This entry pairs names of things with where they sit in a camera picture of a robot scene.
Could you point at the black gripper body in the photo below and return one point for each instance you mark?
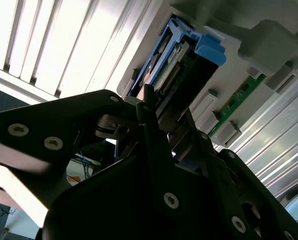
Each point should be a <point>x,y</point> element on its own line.
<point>113,212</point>

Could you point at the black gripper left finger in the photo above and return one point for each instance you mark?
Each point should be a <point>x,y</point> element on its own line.
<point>51,120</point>

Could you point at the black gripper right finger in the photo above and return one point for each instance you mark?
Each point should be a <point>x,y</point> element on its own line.
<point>219,165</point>

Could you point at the hard disk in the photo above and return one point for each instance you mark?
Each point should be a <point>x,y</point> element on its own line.
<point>210,51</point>

